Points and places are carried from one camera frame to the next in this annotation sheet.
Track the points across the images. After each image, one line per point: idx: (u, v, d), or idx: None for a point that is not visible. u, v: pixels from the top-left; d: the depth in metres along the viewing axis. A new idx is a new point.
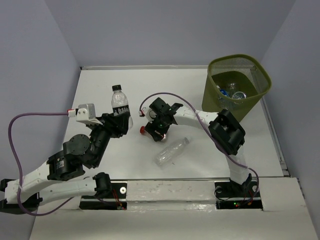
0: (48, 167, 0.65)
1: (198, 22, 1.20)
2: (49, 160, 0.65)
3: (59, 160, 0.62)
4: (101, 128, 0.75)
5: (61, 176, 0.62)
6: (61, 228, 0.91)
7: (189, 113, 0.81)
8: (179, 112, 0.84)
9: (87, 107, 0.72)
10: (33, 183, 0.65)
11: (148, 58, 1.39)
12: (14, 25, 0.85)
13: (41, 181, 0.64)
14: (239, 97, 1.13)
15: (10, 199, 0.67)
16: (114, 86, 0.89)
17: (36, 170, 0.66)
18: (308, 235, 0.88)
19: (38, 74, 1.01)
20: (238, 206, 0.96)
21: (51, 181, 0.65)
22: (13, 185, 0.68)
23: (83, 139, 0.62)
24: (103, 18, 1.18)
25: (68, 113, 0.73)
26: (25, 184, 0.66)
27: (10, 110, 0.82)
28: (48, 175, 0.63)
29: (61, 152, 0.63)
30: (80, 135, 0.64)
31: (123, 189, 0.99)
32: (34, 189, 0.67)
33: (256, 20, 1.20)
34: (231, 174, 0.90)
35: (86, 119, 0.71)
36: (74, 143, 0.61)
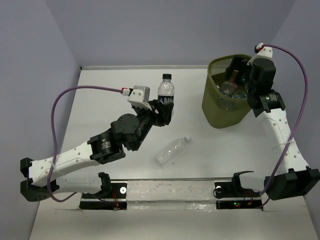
0: (89, 147, 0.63)
1: (199, 23, 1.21)
2: (91, 140, 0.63)
3: (103, 141, 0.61)
4: (149, 113, 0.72)
5: (104, 157, 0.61)
6: (61, 228, 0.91)
7: (281, 133, 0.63)
8: (273, 114, 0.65)
9: (144, 90, 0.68)
10: (70, 162, 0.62)
11: (149, 58, 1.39)
12: (15, 25, 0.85)
13: (81, 160, 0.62)
14: (239, 97, 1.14)
15: (38, 179, 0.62)
16: (165, 74, 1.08)
17: (73, 150, 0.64)
18: (308, 235, 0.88)
19: (39, 74, 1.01)
20: (238, 206, 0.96)
21: (90, 162, 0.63)
22: (41, 165, 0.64)
23: (131, 120, 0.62)
24: (103, 18, 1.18)
25: (123, 91, 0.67)
26: (59, 164, 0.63)
27: (10, 109, 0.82)
28: (91, 154, 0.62)
29: (104, 133, 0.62)
30: (128, 115, 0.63)
31: (123, 189, 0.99)
32: (65, 170, 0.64)
33: (256, 20, 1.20)
34: (244, 176, 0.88)
35: (139, 101, 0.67)
36: (122, 123, 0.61)
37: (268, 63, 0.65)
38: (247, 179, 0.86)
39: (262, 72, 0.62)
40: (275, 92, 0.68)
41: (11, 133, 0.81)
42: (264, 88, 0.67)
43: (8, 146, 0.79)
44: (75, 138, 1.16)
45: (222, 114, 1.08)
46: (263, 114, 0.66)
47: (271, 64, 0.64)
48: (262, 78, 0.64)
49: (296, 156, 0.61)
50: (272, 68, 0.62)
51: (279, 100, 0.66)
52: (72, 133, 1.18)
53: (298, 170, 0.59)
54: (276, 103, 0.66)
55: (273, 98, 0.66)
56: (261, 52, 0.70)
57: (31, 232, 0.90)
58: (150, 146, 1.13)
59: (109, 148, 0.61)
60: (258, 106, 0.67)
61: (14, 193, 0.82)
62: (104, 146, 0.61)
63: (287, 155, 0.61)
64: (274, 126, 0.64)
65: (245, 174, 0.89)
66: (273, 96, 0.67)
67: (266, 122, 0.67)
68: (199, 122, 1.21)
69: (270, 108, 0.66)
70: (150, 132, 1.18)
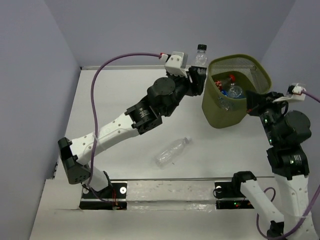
0: (128, 117, 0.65)
1: (198, 23, 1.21)
2: (129, 111, 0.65)
3: (141, 110, 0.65)
4: (183, 80, 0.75)
5: (145, 125, 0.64)
6: (61, 229, 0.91)
7: (298, 205, 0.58)
8: (294, 183, 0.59)
9: (182, 56, 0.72)
10: (112, 134, 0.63)
11: (149, 58, 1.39)
12: (15, 25, 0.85)
13: (123, 131, 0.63)
14: (235, 92, 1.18)
15: (82, 155, 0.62)
16: (199, 45, 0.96)
17: (113, 123, 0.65)
18: None
19: (39, 74, 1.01)
20: (238, 206, 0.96)
21: (131, 132, 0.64)
22: (83, 141, 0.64)
23: (166, 83, 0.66)
24: (103, 18, 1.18)
25: (162, 56, 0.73)
26: (100, 136, 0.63)
27: (10, 110, 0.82)
28: (132, 123, 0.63)
29: (139, 103, 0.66)
30: (162, 79, 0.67)
31: (123, 189, 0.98)
32: (108, 144, 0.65)
33: (256, 20, 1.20)
34: (246, 191, 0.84)
35: (176, 66, 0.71)
36: (159, 86, 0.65)
37: (303, 123, 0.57)
38: (251, 198, 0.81)
39: (297, 137, 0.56)
40: (301, 150, 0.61)
41: (11, 132, 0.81)
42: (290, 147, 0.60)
43: (8, 146, 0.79)
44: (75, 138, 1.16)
45: (222, 114, 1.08)
46: (284, 179, 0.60)
47: (306, 126, 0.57)
48: (292, 140, 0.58)
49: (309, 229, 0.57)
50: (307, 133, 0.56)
51: (304, 164, 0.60)
52: (72, 133, 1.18)
53: None
54: (301, 167, 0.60)
55: (298, 160, 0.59)
56: (295, 97, 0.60)
57: (31, 232, 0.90)
58: (150, 145, 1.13)
59: (146, 115, 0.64)
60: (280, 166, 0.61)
61: (14, 193, 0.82)
62: (143, 115, 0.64)
63: (300, 228, 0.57)
64: (292, 195, 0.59)
65: (248, 187, 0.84)
66: (298, 157, 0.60)
67: (284, 188, 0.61)
68: (199, 122, 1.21)
69: (292, 173, 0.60)
70: (150, 132, 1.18)
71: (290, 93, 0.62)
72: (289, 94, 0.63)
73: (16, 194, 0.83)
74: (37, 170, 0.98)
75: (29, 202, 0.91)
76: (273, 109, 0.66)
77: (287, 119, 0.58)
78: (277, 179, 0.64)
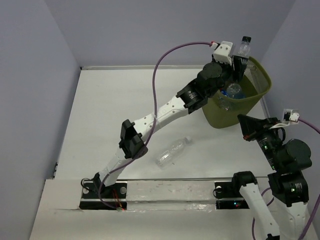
0: (179, 99, 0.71)
1: (199, 23, 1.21)
2: (180, 93, 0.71)
3: (190, 93, 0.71)
4: (226, 67, 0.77)
5: (195, 105, 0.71)
6: (61, 229, 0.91)
7: (296, 228, 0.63)
8: (293, 209, 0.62)
9: (231, 45, 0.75)
10: (168, 114, 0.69)
11: (149, 58, 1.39)
12: (15, 24, 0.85)
13: (177, 111, 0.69)
14: (234, 89, 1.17)
15: (145, 133, 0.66)
16: (244, 37, 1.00)
17: (166, 105, 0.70)
18: (308, 235, 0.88)
19: (39, 74, 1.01)
20: (238, 206, 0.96)
21: (183, 112, 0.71)
22: (144, 121, 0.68)
23: (213, 68, 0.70)
24: (103, 18, 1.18)
25: (212, 44, 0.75)
26: (160, 116, 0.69)
27: (10, 109, 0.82)
28: (184, 104, 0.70)
29: (187, 86, 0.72)
30: (209, 64, 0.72)
31: (123, 189, 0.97)
32: (164, 122, 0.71)
33: (257, 20, 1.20)
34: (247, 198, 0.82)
35: (225, 54, 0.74)
36: (208, 70, 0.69)
37: (303, 152, 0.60)
38: (250, 204, 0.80)
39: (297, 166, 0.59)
40: (301, 176, 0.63)
41: (11, 132, 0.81)
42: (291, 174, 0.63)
43: (8, 146, 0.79)
44: (76, 138, 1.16)
45: (222, 114, 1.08)
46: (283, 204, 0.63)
47: (307, 155, 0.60)
48: (293, 168, 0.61)
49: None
50: (307, 162, 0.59)
51: (304, 190, 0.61)
52: (72, 133, 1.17)
53: None
54: (301, 194, 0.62)
55: (299, 188, 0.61)
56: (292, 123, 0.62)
57: (31, 232, 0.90)
58: (150, 146, 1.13)
59: (195, 97, 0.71)
60: (280, 192, 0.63)
61: (15, 193, 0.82)
62: (191, 96, 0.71)
63: None
64: (290, 220, 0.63)
65: (248, 192, 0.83)
66: (299, 185, 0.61)
67: (283, 212, 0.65)
68: (200, 122, 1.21)
69: (292, 200, 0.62)
70: None
71: (286, 119, 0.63)
72: (285, 120, 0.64)
73: (16, 194, 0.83)
74: (37, 170, 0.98)
75: (29, 202, 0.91)
76: (271, 135, 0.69)
77: (287, 148, 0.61)
78: (277, 201, 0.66)
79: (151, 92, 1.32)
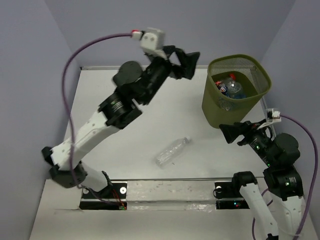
0: (101, 114, 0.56)
1: (199, 23, 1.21)
2: (101, 106, 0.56)
3: (114, 103, 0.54)
4: (162, 62, 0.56)
5: (121, 119, 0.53)
6: (61, 228, 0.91)
7: (292, 223, 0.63)
8: (288, 203, 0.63)
9: (160, 34, 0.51)
10: (89, 136, 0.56)
11: (149, 58, 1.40)
12: (14, 24, 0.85)
13: (99, 130, 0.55)
14: (235, 89, 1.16)
15: (63, 163, 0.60)
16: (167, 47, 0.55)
17: (88, 123, 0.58)
18: (309, 235, 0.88)
19: (39, 74, 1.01)
20: (238, 206, 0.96)
21: (109, 130, 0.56)
22: (62, 148, 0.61)
23: (132, 67, 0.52)
24: (103, 18, 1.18)
25: (132, 34, 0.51)
26: (78, 141, 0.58)
27: (10, 110, 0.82)
28: (106, 120, 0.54)
29: (113, 94, 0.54)
30: (127, 62, 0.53)
31: (123, 189, 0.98)
32: (88, 146, 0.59)
33: (256, 20, 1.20)
34: (248, 198, 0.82)
35: (152, 48, 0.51)
36: (124, 73, 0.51)
37: (291, 144, 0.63)
38: (251, 205, 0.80)
39: (287, 157, 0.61)
40: (294, 171, 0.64)
41: (11, 132, 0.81)
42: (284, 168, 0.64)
43: (8, 145, 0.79)
44: None
45: (222, 114, 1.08)
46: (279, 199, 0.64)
47: (295, 146, 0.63)
48: (284, 161, 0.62)
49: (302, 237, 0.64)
50: (295, 152, 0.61)
51: (298, 184, 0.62)
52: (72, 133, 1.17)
53: None
54: (296, 188, 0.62)
55: (293, 182, 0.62)
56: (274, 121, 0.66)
57: (31, 232, 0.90)
58: (149, 146, 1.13)
59: (121, 107, 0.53)
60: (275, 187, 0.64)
61: (14, 193, 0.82)
62: (116, 108, 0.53)
63: None
64: (287, 214, 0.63)
65: (248, 192, 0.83)
66: (293, 179, 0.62)
67: (280, 207, 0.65)
68: (199, 123, 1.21)
69: (287, 194, 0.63)
70: (151, 132, 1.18)
71: (269, 117, 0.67)
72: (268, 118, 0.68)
73: (16, 194, 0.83)
74: (37, 170, 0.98)
75: (29, 201, 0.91)
76: (260, 135, 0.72)
77: (276, 141, 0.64)
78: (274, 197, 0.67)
79: None
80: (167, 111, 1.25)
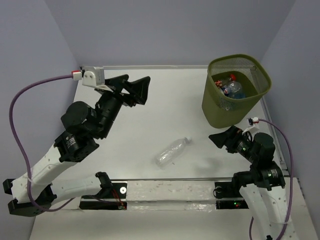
0: (56, 150, 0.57)
1: (199, 22, 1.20)
2: (57, 142, 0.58)
3: (68, 139, 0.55)
4: (111, 95, 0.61)
5: (75, 155, 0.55)
6: (61, 228, 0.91)
7: (280, 212, 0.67)
8: (273, 193, 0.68)
9: (97, 70, 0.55)
10: (44, 171, 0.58)
11: (149, 58, 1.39)
12: (15, 24, 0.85)
13: (53, 167, 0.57)
14: (235, 89, 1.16)
15: (22, 196, 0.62)
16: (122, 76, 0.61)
17: (44, 157, 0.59)
18: (309, 235, 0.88)
19: (39, 74, 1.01)
20: (238, 206, 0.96)
21: (64, 165, 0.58)
22: (20, 182, 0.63)
23: (79, 107, 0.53)
24: (103, 18, 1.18)
25: (72, 74, 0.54)
26: (34, 176, 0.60)
27: (11, 110, 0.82)
28: (60, 156, 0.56)
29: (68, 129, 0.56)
30: (75, 102, 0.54)
31: (123, 189, 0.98)
32: (46, 179, 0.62)
33: (257, 20, 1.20)
34: (245, 197, 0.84)
35: (93, 85, 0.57)
36: (71, 113, 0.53)
37: (267, 138, 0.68)
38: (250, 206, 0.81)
39: (263, 149, 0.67)
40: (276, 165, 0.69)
41: (11, 132, 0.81)
42: (266, 163, 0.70)
43: (8, 145, 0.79)
44: None
45: (222, 114, 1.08)
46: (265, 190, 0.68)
47: (271, 140, 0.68)
48: (263, 154, 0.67)
49: (291, 235, 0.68)
50: (271, 145, 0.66)
51: (280, 176, 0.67)
52: None
53: None
54: (278, 179, 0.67)
55: (275, 173, 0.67)
56: (255, 125, 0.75)
57: (31, 232, 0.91)
58: (150, 146, 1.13)
59: (76, 142, 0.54)
60: (260, 180, 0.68)
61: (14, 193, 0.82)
62: (70, 143, 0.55)
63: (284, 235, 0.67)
64: (273, 204, 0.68)
65: (248, 193, 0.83)
66: (275, 172, 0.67)
67: (266, 198, 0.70)
68: (199, 123, 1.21)
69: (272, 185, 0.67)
70: (151, 132, 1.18)
71: (251, 123, 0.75)
72: (250, 124, 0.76)
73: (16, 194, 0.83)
74: None
75: None
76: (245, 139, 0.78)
77: (255, 137, 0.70)
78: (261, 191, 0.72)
79: (151, 92, 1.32)
80: (167, 111, 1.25)
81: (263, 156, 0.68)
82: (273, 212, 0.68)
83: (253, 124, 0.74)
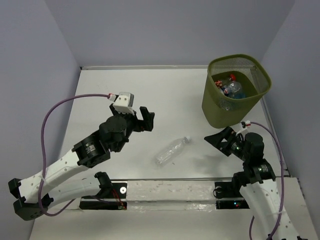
0: (74, 155, 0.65)
1: (199, 22, 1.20)
2: (76, 147, 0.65)
3: (88, 145, 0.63)
4: (130, 117, 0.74)
5: (92, 161, 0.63)
6: (61, 228, 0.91)
7: (274, 203, 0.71)
8: (265, 185, 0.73)
9: (130, 96, 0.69)
10: (60, 173, 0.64)
11: (149, 58, 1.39)
12: (14, 24, 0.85)
13: (69, 169, 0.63)
14: (235, 90, 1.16)
15: (31, 196, 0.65)
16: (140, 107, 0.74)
17: (61, 160, 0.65)
18: (308, 235, 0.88)
19: (38, 74, 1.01)
20: (238, 206, 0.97)
21: (78, 169, 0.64)
22: (31, 181, 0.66)
23: (118, 120, 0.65)
24: (103, 18, 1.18)
25: (110, 96, 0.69)
26: (48, 177, 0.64)
27: (10, 110, 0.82)
28: (78, 160, 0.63)
29: (88, 137, 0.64)
30: (113, 117, 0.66)
31: (123, 189, 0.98)
32: (56, 181, 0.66)
33: (256, 20, 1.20)
34: (245, 197, 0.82)
35: (124, 105, 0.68)
36: (110, 124, 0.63)
37: (256, 137, 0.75)
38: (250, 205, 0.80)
39: (253, 148, 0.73)
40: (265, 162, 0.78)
41: (11, 132, 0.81)
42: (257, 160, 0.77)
43: (8, 146, 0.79)
44: (75, 137, 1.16)
45: (222, 114, 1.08)
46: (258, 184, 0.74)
47: (259, 138, 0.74)
48: (253, 152, 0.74)
49: (287, 225, 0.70)
50: (261, 144, 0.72)
51: (270, 171, 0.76)
52: (72, 133, 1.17)
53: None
54: (268, 173, 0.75)
55: (265, 169, 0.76)
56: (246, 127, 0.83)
57: (31, 232, 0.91)
58: (150, 146, 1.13)
59: (94, 150, 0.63)
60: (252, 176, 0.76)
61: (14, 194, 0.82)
62: (89, 150, 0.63)
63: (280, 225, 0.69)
64: (267, 196, 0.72)
65: (248, 192, 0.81)
66: (266, 167, 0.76)
67: (260, 191, 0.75)
68: (199, 123, 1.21)
69: (264, 178, 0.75)
70: (150, 132, 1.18)
71: (243, 125, 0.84)
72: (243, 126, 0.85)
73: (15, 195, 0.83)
74: (36, 170, 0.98)
75: None
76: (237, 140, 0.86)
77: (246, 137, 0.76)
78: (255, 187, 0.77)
79: (151, 92, 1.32)
80: (167, 111, 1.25)
81: (255, 154, 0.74)
82: (267, 204, 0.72)
83: (245, 126, 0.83)
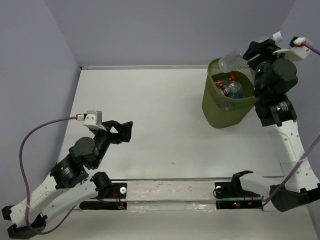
0: (52, 179, 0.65)
1: (199, 22, 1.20)
2: (52, 172, 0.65)
3: (63, 169, 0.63)
4: (104, 133, 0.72)
5: (69, 183, 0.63)
6: (60, 229, 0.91)
7: (293, 148, 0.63)
8: (284, 128, 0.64)
9: (96, 113, 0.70)
10: (41, 198, 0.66)
11: (149, 58, 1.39)
12: (15, 25, 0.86)
13: (50, 193, 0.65)
14: (235, 88, 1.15)
15: (20, 222, 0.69)
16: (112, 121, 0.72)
17: (41, 185, 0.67)
18: (308, 235, 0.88)
19: (39, 75, 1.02)
20: (238, 206, 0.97)
21: (59, 191, 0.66)
22: (19, 208, 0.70)
23: (87, 142, 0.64)
24: (102, 18, 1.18)
25: (77, 117, 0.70)
26: (32, 202, 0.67)
27: (10, 110, 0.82)
28: (56, 184, 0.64)
29: (64, 160, 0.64)
30: (83, 137, 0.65)
31: (123, 189, 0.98)
32: (42, 205, 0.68)
33: (256, 20, 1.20)
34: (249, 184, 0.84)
35: (93, 124, 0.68)
36: (80, 146, 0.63)
37: (288, 70, 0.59)
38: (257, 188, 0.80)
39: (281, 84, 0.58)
40: (286, 99, 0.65)
41: (11, 132, 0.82)
42: (276, 96, 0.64)
43: (8, 146, 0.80)
44: (75, 138, 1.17)
45: (222, 114, 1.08)
46: (274, 127, 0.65)
47: (292, 72, 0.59)
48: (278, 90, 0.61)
49: (306, 175, 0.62)
50: (292, 79, 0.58)
51: (290, 109, 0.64)
52: (73, 134, 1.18)
53: (309, 188, 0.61)
54: (287, 111, 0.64)
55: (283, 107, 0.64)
56: (296, 49, 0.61)
57: None
58: (150, 146, 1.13)
59: (71, 171, 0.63)
60: (267, 117, 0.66)
61: (14, 195, 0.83)
62: (65, 173, 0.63)
63: (299, 173, 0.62)
64: (285, 140, 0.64)
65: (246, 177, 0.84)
66: (284, 106, 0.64)
67: (276, 135, 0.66)
68: (199, 123, 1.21)
69: (282, 118, 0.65)
70: (151, 132, 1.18)
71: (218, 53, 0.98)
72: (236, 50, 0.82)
73: (14, 196, 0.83)
74: (36, 170, 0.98)
75: None
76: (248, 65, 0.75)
77: (275, 69, 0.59)
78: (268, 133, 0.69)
79: (151, 92, 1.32)
80: (167, 111, 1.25)
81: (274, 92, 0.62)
82: (285, 149, 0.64)
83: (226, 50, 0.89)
